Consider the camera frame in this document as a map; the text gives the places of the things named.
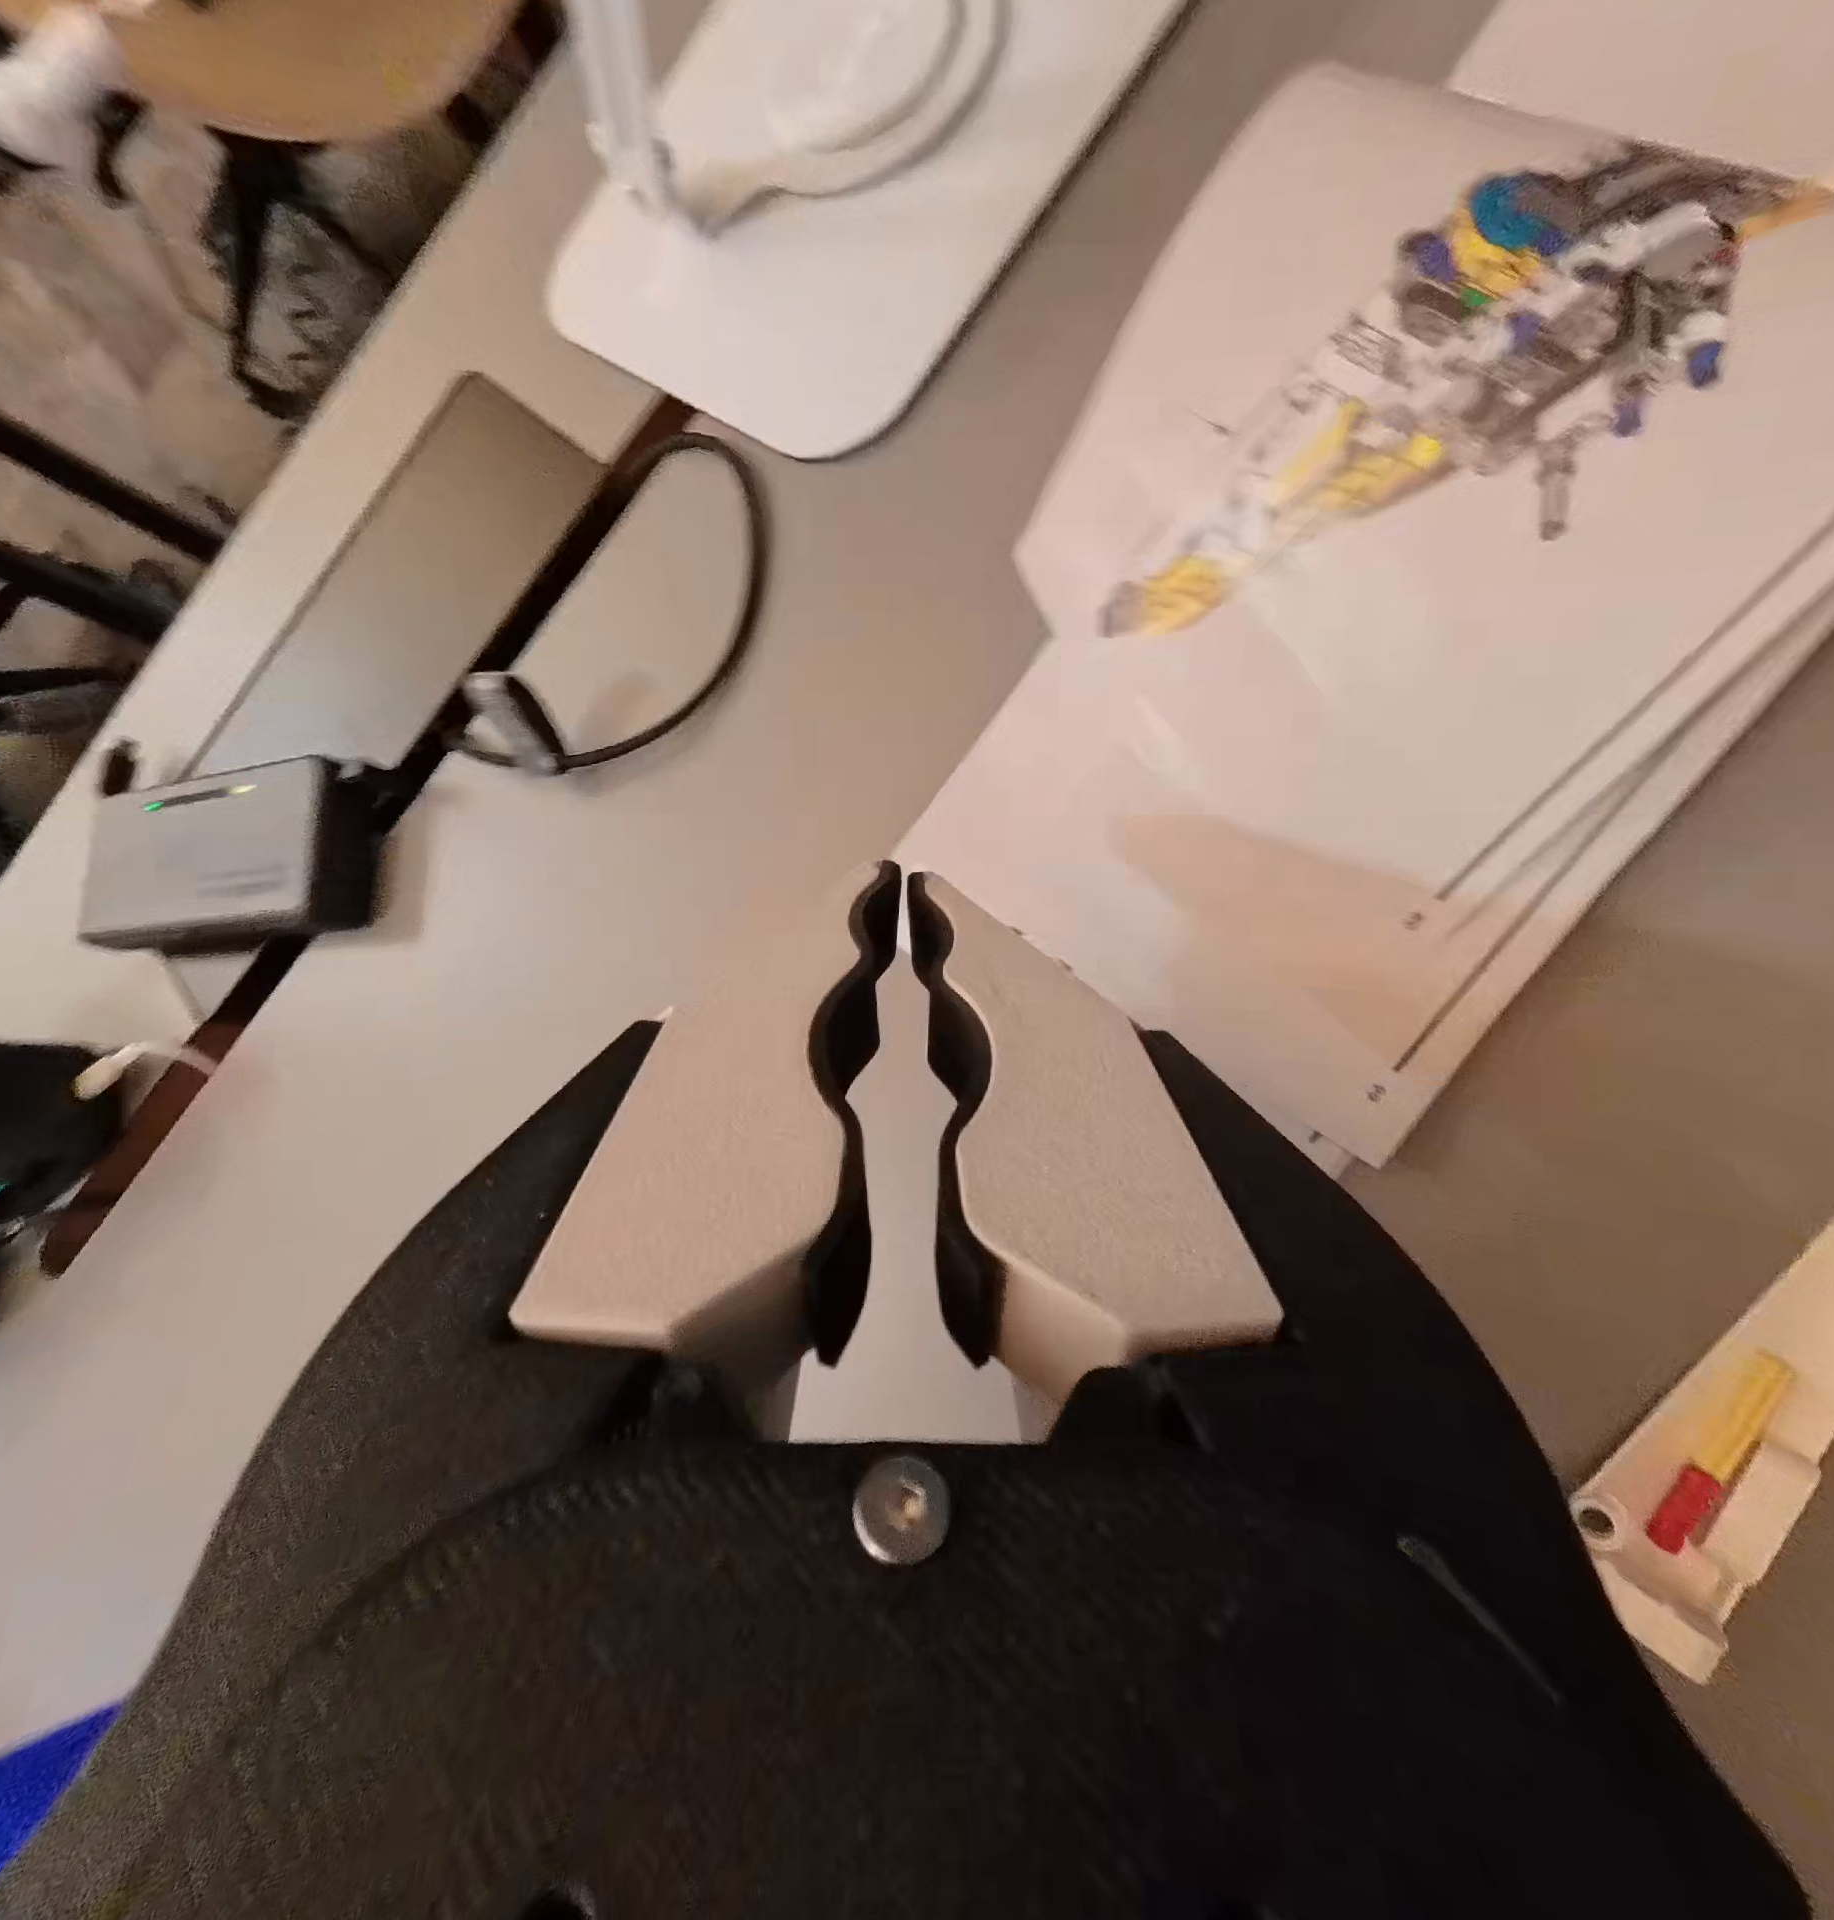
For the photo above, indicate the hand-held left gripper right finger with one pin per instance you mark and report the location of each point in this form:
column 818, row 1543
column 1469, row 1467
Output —
column 1114, row 1201

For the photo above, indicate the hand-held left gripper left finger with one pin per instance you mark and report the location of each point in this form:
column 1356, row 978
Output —
column 694, row 1201

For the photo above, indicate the lego instruction booklet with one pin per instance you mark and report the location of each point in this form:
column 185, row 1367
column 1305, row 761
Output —
column 1384, row 751

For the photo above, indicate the heap of mixed lego pieces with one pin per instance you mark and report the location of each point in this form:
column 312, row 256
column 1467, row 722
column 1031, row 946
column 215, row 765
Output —
column 1743, row 1440

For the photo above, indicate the blue plastic bin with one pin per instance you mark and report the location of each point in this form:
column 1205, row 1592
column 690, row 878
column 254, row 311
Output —
column 24, row 1748

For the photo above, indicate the black power adapter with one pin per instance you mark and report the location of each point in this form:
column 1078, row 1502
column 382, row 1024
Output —
column 214, row 855

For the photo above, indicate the black battery charger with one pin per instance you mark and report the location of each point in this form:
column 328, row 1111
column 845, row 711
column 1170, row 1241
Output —
column 9, row 1155

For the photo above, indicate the white folding stand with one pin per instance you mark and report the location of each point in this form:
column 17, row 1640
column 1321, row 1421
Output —
column 798, row 300

